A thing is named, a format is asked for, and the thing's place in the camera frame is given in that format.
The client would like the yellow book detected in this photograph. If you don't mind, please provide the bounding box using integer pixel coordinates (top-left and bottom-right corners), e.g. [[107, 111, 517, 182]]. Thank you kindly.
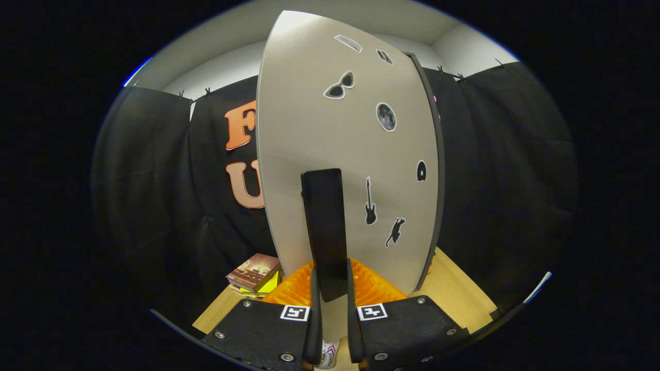
[[240, 271, 283, 299]]

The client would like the brown cover book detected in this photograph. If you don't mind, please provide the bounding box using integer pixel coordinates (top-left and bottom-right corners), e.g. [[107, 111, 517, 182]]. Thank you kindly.
[[226, 252, 282, 293]]

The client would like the row of black cloth clips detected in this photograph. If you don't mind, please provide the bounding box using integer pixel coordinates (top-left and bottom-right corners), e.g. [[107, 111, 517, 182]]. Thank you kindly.
[[178, 58, 508, 99]]

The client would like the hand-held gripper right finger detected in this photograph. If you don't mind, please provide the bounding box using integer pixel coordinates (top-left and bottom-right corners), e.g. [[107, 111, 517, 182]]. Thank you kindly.
[[346, 258, 470, 371]]

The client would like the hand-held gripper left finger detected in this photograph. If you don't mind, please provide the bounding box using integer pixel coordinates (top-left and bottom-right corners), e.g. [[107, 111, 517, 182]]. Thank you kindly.
[[201, 260, 323, 371]]

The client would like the black door handle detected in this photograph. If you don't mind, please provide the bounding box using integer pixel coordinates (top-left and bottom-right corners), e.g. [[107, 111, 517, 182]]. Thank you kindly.
[[301, 168, 349, 303]]

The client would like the black backdrop cloth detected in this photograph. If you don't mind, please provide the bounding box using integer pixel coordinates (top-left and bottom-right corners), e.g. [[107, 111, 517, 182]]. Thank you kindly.
[[92, 62, 578, 320]]

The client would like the white canvas shoe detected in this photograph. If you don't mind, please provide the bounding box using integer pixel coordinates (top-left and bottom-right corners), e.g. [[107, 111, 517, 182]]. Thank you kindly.
[[320, 340, 341, 369]]

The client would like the beige shoe cabinet door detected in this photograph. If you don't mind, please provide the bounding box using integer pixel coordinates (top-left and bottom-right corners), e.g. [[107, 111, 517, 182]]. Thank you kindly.
[[256, 10, 440, 305]]

